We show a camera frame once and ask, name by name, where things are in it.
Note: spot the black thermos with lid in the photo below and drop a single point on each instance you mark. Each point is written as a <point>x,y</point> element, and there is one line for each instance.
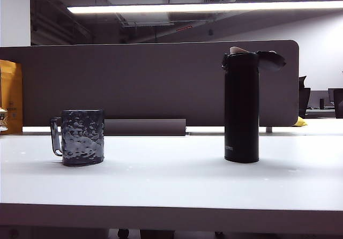
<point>241,115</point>

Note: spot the white printed paper cup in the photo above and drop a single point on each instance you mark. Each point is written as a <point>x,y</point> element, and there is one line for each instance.
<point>2,118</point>

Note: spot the grey desk divider panel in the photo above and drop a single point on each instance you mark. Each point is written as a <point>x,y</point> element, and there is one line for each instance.
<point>134,83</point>

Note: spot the red ceiling sign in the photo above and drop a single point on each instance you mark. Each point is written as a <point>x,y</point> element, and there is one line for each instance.
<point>184,28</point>

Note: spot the hammered dark glass mug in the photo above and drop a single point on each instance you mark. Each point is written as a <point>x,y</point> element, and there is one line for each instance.
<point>80,140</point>

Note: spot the long ceiling light strip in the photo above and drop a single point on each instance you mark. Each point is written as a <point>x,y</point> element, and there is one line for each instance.
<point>203,7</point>

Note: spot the yellow soft object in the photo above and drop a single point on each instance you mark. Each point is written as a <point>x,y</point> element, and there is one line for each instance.
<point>300,121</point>

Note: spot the black office chair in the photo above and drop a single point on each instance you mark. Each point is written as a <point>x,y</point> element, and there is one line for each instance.
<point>304,99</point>

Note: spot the yellow paper bag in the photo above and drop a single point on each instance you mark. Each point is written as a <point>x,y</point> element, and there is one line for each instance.
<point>12,94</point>

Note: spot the dark computer monitor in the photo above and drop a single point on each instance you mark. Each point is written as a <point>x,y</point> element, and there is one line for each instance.
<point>336,97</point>

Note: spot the grey divider foot bracket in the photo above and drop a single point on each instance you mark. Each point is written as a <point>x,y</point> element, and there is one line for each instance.
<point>269,129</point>

